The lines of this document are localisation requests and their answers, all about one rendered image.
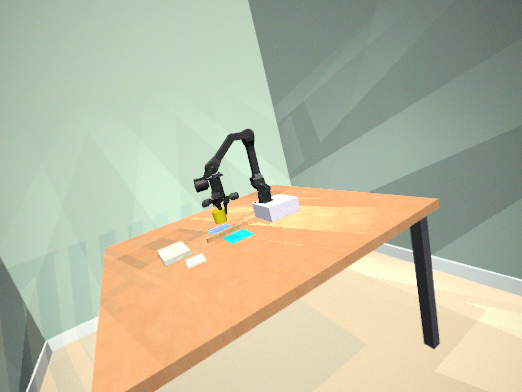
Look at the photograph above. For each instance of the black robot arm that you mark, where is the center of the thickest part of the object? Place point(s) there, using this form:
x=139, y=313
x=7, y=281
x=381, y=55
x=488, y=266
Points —
x=257, y=180

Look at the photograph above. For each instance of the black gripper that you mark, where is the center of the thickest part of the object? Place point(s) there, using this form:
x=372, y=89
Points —
x=232, y=196

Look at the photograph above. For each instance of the yellow cup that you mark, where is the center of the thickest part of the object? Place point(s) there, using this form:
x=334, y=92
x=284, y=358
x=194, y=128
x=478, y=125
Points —
x=219, y=216

